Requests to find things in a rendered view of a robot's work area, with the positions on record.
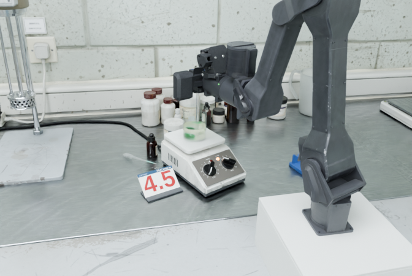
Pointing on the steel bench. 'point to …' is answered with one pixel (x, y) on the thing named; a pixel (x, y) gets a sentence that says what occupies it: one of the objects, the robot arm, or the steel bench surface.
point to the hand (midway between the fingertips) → (198, 74)
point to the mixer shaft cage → (18, 99)
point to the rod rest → (295, 164)
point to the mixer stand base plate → (34, 156)
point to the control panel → (222, 173)
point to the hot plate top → (176, 137)
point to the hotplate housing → (184, 161)
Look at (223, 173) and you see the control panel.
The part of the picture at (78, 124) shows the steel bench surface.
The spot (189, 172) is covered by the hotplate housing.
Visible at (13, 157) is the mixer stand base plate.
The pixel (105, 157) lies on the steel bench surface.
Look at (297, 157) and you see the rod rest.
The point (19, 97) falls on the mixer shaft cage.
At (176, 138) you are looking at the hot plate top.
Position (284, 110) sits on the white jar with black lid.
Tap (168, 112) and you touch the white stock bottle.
